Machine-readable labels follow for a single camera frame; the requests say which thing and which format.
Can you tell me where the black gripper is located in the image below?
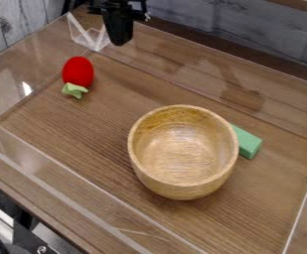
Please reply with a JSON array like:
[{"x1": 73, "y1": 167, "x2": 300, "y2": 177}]
[{"x1": 87, "y1": 0, "x2": 149, "y2": 47}]

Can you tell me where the red plush strawberry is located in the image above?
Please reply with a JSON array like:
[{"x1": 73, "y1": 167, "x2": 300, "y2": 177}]
[{"x1": 62, "y1": 57, "x2": 94, "y2": 99}]

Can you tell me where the wooden bowl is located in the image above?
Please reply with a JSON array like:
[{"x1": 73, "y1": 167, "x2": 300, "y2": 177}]
[{"x1": 128, "y1": 104, "x2": 239, "y2": 200}]

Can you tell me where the green foam block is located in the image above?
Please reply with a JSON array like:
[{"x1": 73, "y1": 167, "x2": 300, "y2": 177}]
[{"x1": 231, "y1": 124, "x2": 263, "y2": 160}]

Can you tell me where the black metal stand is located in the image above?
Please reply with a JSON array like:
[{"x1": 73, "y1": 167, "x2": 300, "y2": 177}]
[{"x1": 0, "y1": 180, "x2": 62, "y2": 254}]

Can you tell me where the clear acrylic tray enclosure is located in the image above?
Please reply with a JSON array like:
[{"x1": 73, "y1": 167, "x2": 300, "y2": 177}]
[{"x1": 0, "y1": 20, "x2": 307, "y2": 254}]

